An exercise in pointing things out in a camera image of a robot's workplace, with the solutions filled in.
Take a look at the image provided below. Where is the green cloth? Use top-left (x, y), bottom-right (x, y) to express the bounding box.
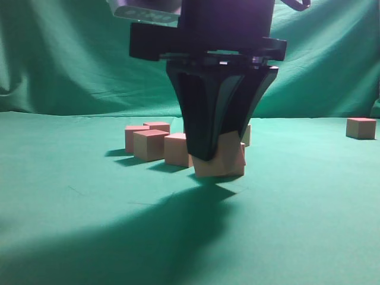
top-left (1, 1), bottom-right (379, 284)

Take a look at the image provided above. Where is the black cable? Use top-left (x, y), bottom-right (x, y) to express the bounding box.
top-left (281, 0), bottom-right (312, 12)

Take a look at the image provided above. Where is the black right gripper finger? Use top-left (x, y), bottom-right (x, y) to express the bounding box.
top-left (220, 66), bottom-right (278, 137)
top-left (166, 61), bottom-right (245, 161)

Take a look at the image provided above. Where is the pink cube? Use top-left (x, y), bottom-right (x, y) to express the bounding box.
top-left (239, 142), bottom-right (246, 175)
top-left (346, 118), bottom-right (377, 140)

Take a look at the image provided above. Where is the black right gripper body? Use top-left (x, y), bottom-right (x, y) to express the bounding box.
top-left (129, 1), bottom-right (287, 61)

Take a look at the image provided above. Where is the pink cube moved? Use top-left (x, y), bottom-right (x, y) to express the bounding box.
top-left (133, 129), bottom-right (169, 162)
top-left (125, 125), bottom-right (150, 153)
top-left (241, 124), bottom-right (251, 147)
top-left (192, 131), bottom-right (243, 178)
top-left (164, 132), bottom-right (193, 168)
top-left (143, 122), bottom-right (170, 133)

